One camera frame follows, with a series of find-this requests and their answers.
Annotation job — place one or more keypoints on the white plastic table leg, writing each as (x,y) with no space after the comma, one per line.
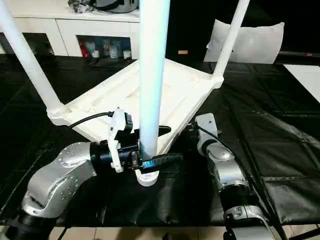
(152,75)
(30,62)
(230,37)

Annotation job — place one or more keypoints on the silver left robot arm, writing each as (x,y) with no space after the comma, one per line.
(57,175)

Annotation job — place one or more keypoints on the black work mat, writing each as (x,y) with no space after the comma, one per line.
(262,125)

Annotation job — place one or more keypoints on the dark brown shoe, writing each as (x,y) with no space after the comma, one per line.
(169,236)

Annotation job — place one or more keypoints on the black sofa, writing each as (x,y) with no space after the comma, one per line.
(195,25)

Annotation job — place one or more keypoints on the red bottle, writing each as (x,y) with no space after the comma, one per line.
(85,50)

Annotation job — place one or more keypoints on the grey printed cushion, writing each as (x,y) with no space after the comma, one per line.
(257,42)

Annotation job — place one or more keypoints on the white flat board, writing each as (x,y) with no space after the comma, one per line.
(303,80)

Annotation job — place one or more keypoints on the black flat bar device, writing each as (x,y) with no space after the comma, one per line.
(297,54)

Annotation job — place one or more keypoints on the white cabinet with glass doors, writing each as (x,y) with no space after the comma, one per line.
(50,25)

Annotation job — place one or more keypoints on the metal parts clutter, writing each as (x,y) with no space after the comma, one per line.
(80,6)

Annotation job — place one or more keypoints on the black tripod leg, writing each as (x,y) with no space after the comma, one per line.
(307,233)

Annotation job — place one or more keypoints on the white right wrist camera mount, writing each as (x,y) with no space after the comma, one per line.
(207,122)

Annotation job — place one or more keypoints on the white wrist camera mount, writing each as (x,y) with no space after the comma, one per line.
(117,120)
(207,122)

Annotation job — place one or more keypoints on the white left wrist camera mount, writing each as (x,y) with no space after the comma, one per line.
(117,120)

